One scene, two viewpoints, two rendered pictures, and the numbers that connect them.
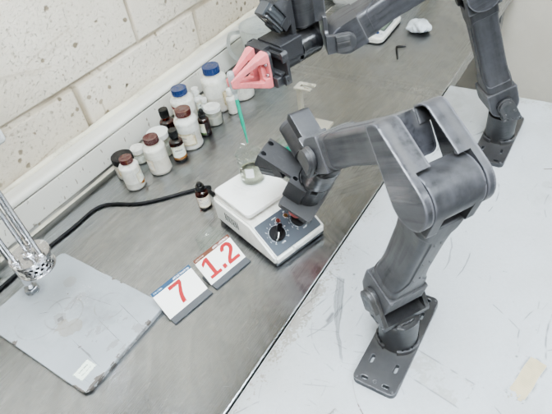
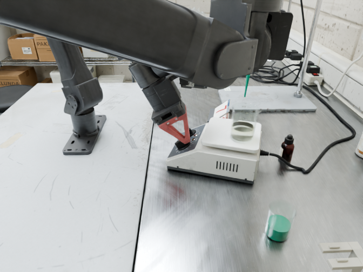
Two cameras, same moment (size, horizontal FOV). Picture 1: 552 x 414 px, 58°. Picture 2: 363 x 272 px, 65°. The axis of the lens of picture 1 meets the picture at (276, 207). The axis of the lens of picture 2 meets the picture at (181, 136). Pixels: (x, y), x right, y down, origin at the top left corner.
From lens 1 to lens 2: 1.23 m
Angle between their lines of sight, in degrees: 98
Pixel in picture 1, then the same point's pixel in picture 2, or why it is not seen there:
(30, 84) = not seen: outside the picture
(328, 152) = not seen: hidden behind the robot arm
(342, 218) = (158, 185)
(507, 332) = (17, 154)
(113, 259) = (286, 117)
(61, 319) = (263, 94)
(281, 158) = not seen: hidden behind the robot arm
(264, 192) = (218, 131)
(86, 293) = (269, 101)
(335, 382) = (114, 115)
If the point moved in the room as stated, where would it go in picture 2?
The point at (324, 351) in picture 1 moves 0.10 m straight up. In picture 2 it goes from (126, 121) to (122, 89)
